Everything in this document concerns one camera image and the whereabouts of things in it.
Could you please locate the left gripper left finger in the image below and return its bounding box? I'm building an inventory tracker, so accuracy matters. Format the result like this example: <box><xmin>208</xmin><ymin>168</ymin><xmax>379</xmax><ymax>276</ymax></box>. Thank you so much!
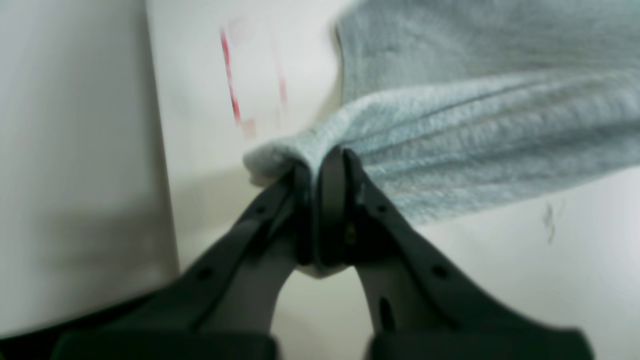
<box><xmin>52</xmin><ymin>164</ymin><xmax>311</xmax><ymax>360</ymax></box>

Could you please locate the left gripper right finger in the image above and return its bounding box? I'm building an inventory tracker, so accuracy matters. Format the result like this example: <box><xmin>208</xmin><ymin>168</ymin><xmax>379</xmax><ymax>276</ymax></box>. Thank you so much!
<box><xmin>316</xmin><ymin>148</ymin><xmax>594</xmax><ymax>360</ymax></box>

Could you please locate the grey T-shirt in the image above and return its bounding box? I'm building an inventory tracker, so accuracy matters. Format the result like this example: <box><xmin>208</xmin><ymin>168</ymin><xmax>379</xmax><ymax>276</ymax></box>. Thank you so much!
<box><xmin>243</xmin><ymin>0</ymin><xmax>640</xmax><ymax>277</ymax></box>

